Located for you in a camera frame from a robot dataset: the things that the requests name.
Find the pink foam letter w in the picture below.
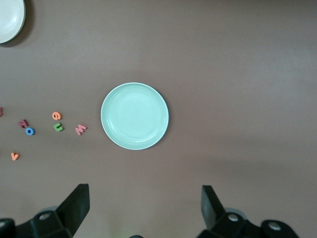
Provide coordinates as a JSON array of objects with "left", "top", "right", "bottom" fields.
[{"left": 75, "top": 123, "right": 88, "bottom": 136}]

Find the green plate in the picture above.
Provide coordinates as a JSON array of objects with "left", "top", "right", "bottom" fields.
[{"left": 100, "top": 82, "right": 170, "bottom": 150}]

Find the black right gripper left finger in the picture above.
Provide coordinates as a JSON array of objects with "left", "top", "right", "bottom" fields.
[{"left": 0, "top": 183, "right": 90, "bottom": 238}]

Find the beige plate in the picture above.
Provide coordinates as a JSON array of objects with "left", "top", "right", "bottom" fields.
[{"left": 0, "top": 0, "right": 26, "bottom": 44}]

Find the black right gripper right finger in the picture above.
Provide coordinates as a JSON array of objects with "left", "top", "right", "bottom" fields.
[{"left": 199, "top": 185, "right": 299, "bottom": 238}]

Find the brown table cover sheet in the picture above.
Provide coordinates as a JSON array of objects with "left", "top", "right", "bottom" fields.
[{"left": 0, "top": 0, "right": 317, "bottom": 238}]

